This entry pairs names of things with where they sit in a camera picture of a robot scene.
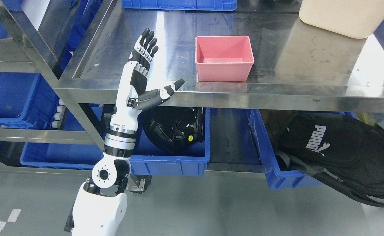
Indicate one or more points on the cream plastic container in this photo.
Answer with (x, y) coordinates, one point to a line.
(356, 19)

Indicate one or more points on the steel shelf rack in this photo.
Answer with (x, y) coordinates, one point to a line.
(33, 39)

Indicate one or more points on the blue bin top edge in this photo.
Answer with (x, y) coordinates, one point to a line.
(204, 5)

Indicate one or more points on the blue bin lower left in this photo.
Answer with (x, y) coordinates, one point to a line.
(60, 156)

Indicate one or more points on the stainless steel cart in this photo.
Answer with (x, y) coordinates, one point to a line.
(297, 67)

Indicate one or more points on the black Puma backpack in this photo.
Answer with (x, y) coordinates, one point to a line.
(340, 151)

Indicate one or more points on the pink plastic storage box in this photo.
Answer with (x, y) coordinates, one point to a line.
(223, 58)

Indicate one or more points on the blue bin with backpack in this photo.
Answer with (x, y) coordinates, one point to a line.
(277, 175)

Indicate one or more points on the blue bin with helmet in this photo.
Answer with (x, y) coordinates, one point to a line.
(147, 159)

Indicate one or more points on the black helmet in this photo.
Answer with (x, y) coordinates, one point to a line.
(174, 129)

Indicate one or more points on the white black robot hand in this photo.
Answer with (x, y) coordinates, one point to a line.
(132, 96)

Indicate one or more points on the blue bin left shelf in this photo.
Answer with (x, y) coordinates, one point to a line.
(26, 101)

